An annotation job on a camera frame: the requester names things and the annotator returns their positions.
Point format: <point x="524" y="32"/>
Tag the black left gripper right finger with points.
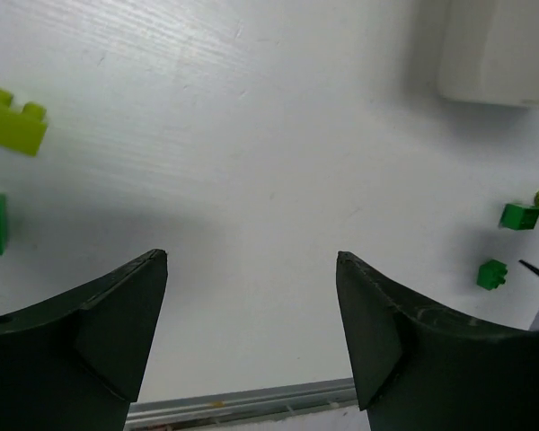
<point x="420" y="365"/>

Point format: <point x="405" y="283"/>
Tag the aluminium table frame rail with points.
<point x="242" y="406"/>

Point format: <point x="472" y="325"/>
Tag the white drawer cabinet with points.
<point x="490" y="53"/>

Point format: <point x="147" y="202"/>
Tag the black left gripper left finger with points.
<point x="76" y="361"/>

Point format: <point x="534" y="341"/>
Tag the green 2x2 lego brick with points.
<point x="492" y="274"/>

